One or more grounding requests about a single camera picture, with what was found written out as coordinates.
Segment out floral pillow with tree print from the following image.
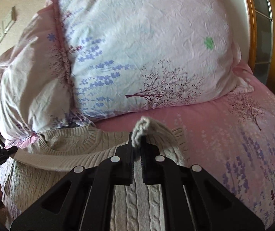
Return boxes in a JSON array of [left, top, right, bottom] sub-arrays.
[[59, 0, 253, 120]]

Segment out pale pink crumpled pillow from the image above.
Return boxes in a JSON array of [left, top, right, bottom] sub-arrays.
[[0, 0, 90, 144]]

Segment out beige cable-knit sweater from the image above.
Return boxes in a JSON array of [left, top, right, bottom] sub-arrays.
[[1, 116, 189, 231]]

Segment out pink floral bed sheet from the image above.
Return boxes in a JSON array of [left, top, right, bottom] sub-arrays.
[[0, 61, 275, 230]]

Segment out orange wooden headboard frame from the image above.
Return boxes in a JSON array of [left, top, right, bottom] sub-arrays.
[[240, 0, 275, 104]]

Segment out white wall socket plate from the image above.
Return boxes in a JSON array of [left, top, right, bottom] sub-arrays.
[[0, 6, 16, 43]]

